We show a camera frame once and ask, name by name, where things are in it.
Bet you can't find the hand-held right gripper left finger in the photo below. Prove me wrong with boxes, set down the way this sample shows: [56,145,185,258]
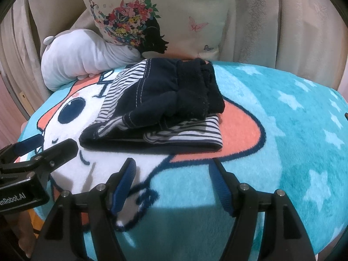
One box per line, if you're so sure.
[31,158,136,261]

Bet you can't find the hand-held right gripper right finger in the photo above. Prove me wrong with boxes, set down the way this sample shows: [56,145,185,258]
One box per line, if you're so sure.
[210,158,313,261]

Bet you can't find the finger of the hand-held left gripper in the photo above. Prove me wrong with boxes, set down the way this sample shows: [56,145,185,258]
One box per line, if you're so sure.
[0,134,44,166]
[16,139,79,185]

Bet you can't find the striped pants with navy patch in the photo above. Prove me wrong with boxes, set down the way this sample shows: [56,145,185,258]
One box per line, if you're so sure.
[79,58,226,153]

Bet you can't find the person's left forearm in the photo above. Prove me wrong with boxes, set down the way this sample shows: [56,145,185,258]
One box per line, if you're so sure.
[16,211,37,260]

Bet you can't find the pink wooden cabinet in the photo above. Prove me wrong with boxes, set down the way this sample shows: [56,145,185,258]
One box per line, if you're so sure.
[0,71,29,147]

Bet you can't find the teal printed star blanket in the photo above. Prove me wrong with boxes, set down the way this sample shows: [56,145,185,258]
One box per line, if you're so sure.
[18,60,348,261]

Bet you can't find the white plush pillow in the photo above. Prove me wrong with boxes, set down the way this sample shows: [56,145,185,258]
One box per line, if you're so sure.
[41,29,149,92]

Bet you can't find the plain beige pillow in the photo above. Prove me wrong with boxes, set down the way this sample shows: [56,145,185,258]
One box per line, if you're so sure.
[67,12,94,34]

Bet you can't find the cream floral print pillow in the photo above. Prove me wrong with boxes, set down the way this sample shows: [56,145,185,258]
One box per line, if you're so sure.
[74,0,237,63]

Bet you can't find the beige curtain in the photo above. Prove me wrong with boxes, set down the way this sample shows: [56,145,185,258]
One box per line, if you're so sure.
[0,0,346,120]

